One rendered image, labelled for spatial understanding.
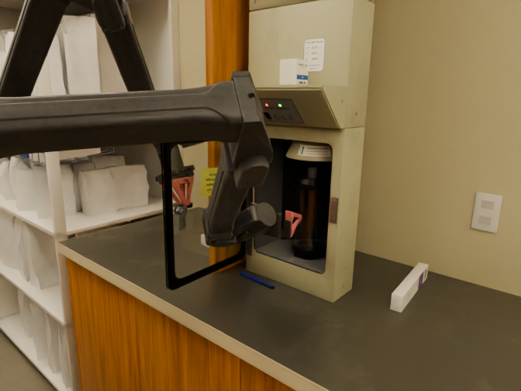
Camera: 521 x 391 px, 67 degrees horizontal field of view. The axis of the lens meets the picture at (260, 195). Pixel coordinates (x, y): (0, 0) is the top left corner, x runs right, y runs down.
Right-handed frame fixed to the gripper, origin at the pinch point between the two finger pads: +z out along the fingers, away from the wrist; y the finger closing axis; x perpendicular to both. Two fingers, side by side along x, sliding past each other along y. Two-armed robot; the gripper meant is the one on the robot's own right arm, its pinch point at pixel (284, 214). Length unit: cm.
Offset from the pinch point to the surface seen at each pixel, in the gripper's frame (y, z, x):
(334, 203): -12.7, 4.3, -4.5
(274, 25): 9, 4, -50
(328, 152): -6.7, 9.9, -16.6
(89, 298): 70, -24, 41
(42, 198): 127, -16, 15
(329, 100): -14.4, -3.3, -30.4
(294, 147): 2.8, 7.2, -17.3
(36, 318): 147, -20, 83
